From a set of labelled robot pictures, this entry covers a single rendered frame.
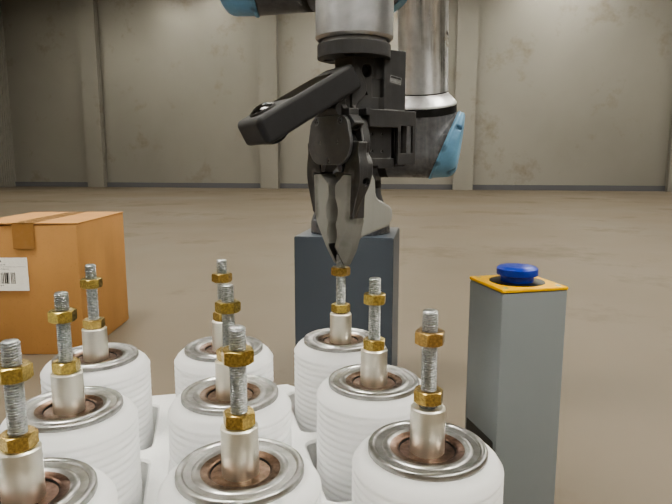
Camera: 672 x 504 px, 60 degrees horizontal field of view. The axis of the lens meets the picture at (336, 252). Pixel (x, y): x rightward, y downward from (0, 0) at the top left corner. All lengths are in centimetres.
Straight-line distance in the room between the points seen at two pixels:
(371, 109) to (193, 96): 967
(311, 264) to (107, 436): 67
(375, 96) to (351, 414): 31
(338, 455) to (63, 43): 1107
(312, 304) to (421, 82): 43
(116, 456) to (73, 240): 98
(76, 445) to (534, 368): 41
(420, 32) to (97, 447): 80
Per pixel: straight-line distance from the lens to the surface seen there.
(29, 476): 37
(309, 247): 105
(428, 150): 104
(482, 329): 61
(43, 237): 144
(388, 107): 59
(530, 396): 62
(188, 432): 45
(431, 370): 37
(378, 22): 57
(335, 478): 50
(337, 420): 47
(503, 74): 948
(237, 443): 35
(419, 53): 103
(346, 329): 59
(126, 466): 48
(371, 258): 104
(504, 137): 941
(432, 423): 38
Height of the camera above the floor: 43
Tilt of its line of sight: 9 degrees down
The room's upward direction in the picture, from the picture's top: straight up
